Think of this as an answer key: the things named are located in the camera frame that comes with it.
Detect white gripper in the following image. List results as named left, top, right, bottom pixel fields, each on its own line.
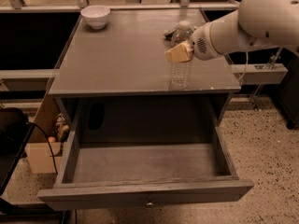
left=165, top=22, right=223, bottom=63

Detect clear plastic water bottle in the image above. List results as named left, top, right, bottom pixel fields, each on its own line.
left=169, top=21, right=192, bottom=90

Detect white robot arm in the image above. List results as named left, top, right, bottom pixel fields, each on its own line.
left=165, top=0, right=299, bottom=63

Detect grey open top drawer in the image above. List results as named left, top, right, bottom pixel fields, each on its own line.
left=37, top=103, right=255, bottom=212

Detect green snack bag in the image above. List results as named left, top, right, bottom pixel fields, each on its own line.
left=164, top=26, right=196, bottom=41

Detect grey wooden cabinet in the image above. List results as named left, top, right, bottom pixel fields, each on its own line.
left=50, top=9, right=240, bottom=146

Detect white ceramic bowl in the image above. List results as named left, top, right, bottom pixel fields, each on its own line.
left=80, top=5, right=110, bottom=29

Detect toys in cardboard box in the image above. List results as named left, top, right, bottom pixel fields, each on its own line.
left=48, top=113, right=70, bottom=143

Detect cardboard box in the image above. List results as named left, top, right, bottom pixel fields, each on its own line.
left=25, top=96, right=62, bottom=174

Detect black chair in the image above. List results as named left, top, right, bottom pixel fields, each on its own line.
left=0, top=107, right=33, bottom=195

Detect white cable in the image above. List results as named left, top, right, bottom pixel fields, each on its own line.
left=227, top=0, right=249, bottom=82

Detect black cable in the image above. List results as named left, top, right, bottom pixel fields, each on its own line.
left=27, top=121, right=59, bottom=175

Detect metal railing frame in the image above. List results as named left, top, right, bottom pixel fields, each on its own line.
left=1, top=7, right=286, bottom=92

